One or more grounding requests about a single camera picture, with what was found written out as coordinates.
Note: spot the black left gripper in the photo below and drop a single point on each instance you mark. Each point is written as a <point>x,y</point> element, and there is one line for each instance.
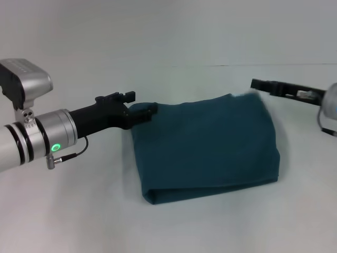
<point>100,117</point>

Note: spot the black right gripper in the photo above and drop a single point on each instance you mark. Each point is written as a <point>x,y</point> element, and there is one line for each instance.
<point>302,93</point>

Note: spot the blue shirt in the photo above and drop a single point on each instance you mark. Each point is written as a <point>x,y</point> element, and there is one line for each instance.
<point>205,147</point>

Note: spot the silver left camera bracket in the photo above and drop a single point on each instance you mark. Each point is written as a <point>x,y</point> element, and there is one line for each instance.
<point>25,114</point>

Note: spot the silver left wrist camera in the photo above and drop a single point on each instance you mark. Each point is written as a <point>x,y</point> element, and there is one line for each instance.
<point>25,81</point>

